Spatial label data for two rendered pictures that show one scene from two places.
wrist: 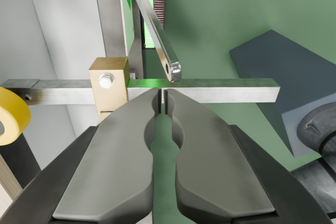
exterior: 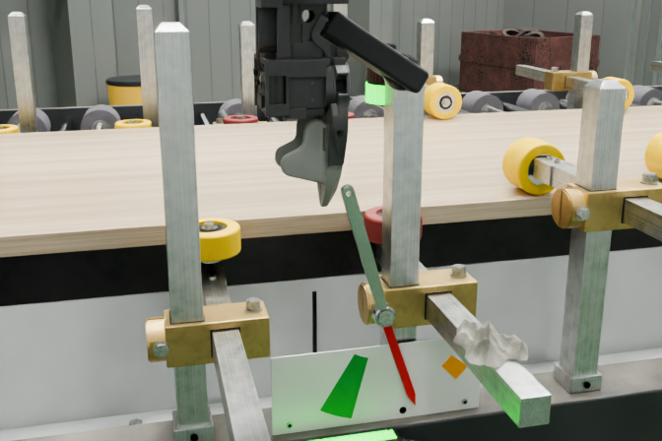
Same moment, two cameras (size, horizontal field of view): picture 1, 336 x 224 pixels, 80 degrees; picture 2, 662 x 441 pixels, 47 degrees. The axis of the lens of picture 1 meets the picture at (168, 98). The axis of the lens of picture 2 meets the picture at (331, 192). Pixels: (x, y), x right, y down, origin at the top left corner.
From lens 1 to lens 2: 0.78 m
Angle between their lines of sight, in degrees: 86
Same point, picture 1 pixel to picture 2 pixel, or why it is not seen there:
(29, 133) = (115, 306)
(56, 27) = not seen: hidden behind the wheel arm
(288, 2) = not seen: outside the picture
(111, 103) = (217, 313)
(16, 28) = not seen: hidden behind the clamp
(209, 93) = (242, 387)
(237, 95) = (244, 413)
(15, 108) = (224, 244)
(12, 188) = (80, 240)
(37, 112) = (133, 335)
